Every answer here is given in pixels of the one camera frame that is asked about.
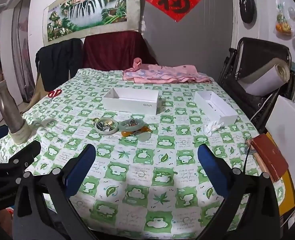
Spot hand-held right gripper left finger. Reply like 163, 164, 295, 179
11, 144, 105, 240

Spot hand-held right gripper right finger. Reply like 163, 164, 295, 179
197, 144, 281, 240

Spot pale green jade bangle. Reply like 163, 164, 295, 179
118, 119, 144, 132
94, 119, 119, 134

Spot amber bead bracelet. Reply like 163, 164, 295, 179
122, 127, 152, 138

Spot large white cardboard box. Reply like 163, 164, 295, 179
102, 87, 163, 115

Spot metal thermos bottle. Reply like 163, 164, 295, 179
0, 80, 38, 145

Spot crumpled white tissue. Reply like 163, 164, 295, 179
203, 120, 224, 134

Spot white box lid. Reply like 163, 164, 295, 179
194, 91, 239, 125

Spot green patterned tablecloth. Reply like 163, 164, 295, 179
0, 68, 287, 240

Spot yellow board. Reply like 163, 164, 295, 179
266, 131, 295, 217

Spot white board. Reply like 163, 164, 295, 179
265, 94, 295, 157

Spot black jacket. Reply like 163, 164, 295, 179
35, 38, 84, 92

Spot rolled white paper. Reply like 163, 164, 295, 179
238, 57, 291, 97

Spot pink floral cloth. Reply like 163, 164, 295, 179
122, 57, 212, 84

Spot black folding chair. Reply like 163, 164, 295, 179
218, 37, 295, 130

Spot maroon velvet cloth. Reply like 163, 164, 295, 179
82, 31, 159, 71

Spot waterfall landscape painting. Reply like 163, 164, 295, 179
42, 0, 141, 47

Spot clear plastic bag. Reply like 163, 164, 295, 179
275, 0, 295, 36

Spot black hanging bag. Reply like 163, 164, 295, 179
237, 0, 258, 26

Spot black cord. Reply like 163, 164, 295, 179
241, 145, 253, 174

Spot red handled scissors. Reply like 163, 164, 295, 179
47, 89, 63, 104

